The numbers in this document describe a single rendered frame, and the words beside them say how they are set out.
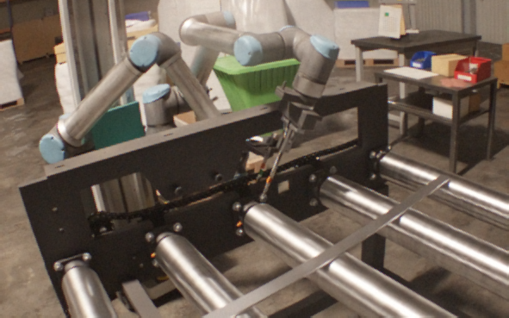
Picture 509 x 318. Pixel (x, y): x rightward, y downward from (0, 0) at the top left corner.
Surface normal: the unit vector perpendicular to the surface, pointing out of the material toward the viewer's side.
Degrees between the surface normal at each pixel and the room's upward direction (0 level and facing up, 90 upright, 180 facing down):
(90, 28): 90
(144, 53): 86
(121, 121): 90
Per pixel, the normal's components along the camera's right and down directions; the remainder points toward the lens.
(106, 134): 0.69, 0.20
